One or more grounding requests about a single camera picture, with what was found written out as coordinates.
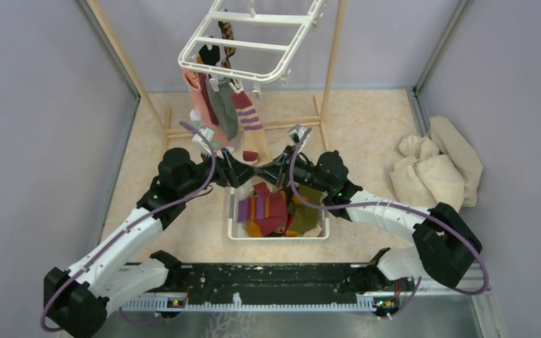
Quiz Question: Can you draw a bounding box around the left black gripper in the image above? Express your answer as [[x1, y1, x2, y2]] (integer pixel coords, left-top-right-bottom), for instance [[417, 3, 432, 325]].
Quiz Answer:
[[178, 145, 259, 197]]

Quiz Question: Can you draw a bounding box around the wooden hanger rack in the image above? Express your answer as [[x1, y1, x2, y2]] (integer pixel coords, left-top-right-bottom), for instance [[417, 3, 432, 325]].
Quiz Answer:
[[87, 1, 347, 151]]

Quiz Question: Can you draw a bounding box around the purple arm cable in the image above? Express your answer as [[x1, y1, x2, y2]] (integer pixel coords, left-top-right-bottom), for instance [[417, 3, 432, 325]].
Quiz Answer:
[[39, 121, 217, 333], [289, 128, 491, 320]]

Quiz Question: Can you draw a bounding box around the aluminium frame rail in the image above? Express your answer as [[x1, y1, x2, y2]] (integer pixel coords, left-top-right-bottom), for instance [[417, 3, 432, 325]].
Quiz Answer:
[[57, 263, 505, 338]]

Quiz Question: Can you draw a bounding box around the white plastic sock hanger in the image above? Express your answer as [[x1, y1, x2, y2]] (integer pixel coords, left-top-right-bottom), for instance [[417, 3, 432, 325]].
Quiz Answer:
[[178, 0, 327, 96]]

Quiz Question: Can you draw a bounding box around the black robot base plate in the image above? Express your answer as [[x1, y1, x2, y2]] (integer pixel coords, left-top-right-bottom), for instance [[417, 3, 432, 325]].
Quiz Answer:
[[138, 262, 416, 320]]

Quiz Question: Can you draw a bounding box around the black hanging sock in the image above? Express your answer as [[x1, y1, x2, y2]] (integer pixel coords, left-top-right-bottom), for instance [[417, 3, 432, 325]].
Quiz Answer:
[[198, 44, 220, 66]]

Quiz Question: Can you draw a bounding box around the white plastic basket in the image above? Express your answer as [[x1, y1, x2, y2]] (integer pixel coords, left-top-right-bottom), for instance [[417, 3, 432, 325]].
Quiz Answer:
[[228, 183, 330, 242]]

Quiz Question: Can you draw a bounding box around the olive green striped sock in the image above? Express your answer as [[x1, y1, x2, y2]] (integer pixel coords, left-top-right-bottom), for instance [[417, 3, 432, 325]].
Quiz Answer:
[[283, 186, 323, 237]]

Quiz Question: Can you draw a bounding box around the maroon striped beige sock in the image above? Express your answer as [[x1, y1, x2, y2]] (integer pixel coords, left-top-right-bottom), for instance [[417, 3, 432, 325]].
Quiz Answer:
[[230, 91, 271, 165]]

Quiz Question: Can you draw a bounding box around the purple maroon striped sock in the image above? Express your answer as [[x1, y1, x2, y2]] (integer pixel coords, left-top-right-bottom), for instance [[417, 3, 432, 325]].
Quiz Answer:
[[237, 182, 288, 237]]

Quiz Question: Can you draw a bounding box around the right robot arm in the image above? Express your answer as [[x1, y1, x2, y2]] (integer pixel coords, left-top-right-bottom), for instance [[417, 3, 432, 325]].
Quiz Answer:
[[254, 146, 489, 294]]

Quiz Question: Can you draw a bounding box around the beige crumpled cloth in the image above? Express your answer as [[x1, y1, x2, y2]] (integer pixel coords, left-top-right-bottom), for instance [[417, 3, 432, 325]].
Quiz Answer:
[[390, 116, 483, 211]]

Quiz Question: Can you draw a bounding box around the grey sock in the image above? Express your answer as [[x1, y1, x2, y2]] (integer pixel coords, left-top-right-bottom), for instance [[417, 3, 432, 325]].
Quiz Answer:
[[205, 79, 238, 141]]

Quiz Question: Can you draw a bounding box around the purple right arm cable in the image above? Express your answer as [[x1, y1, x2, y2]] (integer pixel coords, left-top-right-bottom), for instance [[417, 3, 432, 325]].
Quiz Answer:
[[289, 128, 491, 320]]

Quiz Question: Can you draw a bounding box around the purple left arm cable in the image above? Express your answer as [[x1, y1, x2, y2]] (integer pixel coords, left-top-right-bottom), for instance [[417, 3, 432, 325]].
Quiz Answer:
[[39, 121, 217, 333]]

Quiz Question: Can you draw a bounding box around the pink patterned sock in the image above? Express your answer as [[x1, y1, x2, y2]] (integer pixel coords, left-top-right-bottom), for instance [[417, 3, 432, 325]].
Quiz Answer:
[[183, 70, 235, 152]]

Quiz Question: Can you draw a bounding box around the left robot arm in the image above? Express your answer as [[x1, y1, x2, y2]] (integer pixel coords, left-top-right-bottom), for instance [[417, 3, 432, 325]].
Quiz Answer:
[[39, 147, 256, 337]]

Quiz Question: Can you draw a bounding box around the brown argyle hanging sock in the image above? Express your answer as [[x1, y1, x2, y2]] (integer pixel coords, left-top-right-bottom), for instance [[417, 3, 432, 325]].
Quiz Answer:
[[218, 20, 237, 71]]

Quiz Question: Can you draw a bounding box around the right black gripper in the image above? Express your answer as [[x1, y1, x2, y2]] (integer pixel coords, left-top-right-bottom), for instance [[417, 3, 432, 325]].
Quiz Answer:
[[255, 145, 332, 194]]

